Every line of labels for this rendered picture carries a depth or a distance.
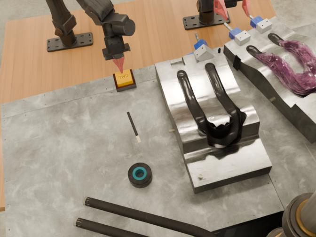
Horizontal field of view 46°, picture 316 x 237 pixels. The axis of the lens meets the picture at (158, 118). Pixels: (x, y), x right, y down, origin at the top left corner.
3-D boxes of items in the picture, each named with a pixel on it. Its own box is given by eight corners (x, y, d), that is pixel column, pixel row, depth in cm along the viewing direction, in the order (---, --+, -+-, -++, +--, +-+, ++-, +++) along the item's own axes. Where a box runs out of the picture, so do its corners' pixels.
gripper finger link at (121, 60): (129, 74, 141) (123, 51, 136) (110, 79, 140) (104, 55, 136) (126, 68, 147) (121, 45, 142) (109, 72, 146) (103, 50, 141)
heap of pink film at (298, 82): (249, 58, 142) (252, 44, 135) (286, 37, 146) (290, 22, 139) (297, 105, 130) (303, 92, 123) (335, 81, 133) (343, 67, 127)
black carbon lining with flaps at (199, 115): (174, 75, 140) (173, 58, 131) (215, 64, 140) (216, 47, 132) (203, 155, 122) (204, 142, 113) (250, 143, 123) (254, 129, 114)
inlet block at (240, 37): (219, 30, 154) (220, 21, 150) (229, 25, 155) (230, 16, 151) (239, 50, 148) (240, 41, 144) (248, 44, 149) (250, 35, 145)
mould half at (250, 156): (156, 77, 148) (153, 55, 137) (218, 61, 150) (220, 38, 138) (194, 194, 122) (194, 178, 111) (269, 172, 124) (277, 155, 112)
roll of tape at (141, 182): (140, 193, 124) (138, 189, 121) (124, 177, 128) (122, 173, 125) (157, 177, 127) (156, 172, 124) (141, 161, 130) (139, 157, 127)
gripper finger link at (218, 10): (245, 7, 105) (237, -16, 110) (220, 11, 105) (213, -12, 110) (242, 24, 111) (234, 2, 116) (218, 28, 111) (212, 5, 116)
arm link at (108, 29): (125, 34, 136) (121, 16, 132) (114, 40, 132) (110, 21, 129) (113, 33, 140) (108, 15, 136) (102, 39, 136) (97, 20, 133)
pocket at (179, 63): (169, 66, 144) (169, 59, 141) (182, 62, 144) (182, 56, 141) (172, 75, 142) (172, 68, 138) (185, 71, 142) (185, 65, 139)
